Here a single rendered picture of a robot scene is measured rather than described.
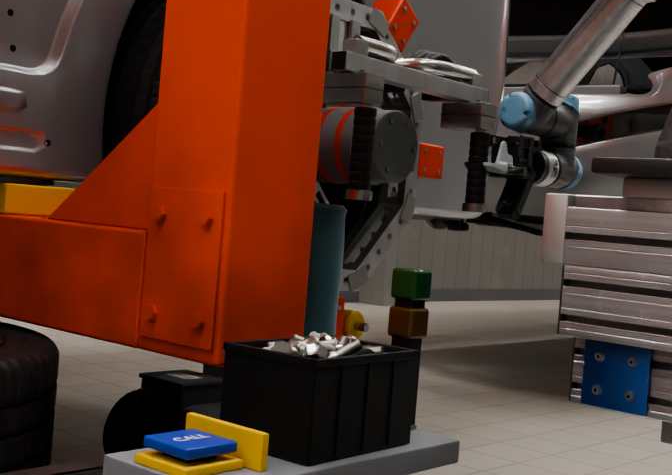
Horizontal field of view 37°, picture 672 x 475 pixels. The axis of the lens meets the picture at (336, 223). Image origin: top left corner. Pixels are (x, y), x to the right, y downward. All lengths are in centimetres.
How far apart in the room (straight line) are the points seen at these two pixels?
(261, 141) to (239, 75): 9
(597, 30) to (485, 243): 821
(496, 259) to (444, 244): 91
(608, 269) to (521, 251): 938
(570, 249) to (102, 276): 64
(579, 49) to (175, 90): 88
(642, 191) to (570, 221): 10
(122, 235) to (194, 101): 22
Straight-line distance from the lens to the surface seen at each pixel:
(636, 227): 129
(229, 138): 128
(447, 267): 962
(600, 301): 131
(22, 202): 171
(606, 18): 196
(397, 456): 123
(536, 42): 568
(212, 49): 133
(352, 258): 201
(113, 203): 147
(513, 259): 1056
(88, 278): 149
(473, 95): 190
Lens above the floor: 72
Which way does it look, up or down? level
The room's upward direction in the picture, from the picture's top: 5 degrees clockwise
